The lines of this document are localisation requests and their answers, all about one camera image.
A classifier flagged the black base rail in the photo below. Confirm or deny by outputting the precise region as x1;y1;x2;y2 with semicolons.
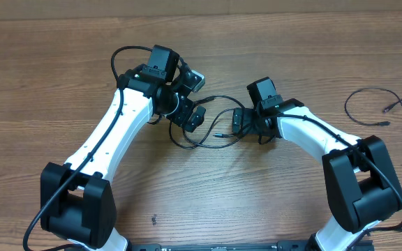
126;241;315;251

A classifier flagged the black USB cable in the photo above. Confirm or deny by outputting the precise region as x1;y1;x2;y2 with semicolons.
168;95;250;151

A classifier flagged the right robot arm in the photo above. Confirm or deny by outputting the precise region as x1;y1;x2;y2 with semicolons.
232;77;402;250

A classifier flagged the thin black USB-C cable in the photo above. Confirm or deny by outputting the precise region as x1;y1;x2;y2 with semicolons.
343;86;402;127

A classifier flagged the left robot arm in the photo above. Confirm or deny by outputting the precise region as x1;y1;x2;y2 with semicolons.
33;45;205;250

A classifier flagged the cardboard back panel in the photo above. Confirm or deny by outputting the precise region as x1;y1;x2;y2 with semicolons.
0;0;402;20

